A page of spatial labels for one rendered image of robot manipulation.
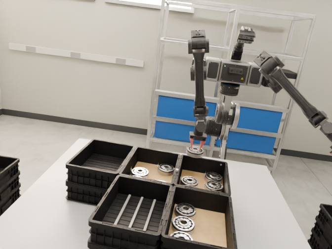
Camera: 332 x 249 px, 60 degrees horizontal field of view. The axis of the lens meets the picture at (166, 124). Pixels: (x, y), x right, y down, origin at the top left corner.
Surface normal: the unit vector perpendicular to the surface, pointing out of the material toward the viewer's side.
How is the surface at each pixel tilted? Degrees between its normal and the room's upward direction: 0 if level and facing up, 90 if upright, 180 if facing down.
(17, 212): 0
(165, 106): 90
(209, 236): 0
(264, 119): 90
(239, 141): 90
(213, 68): 90
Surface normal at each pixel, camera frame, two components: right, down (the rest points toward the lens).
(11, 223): 0.12, -0.94
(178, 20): -0.08, 0.32
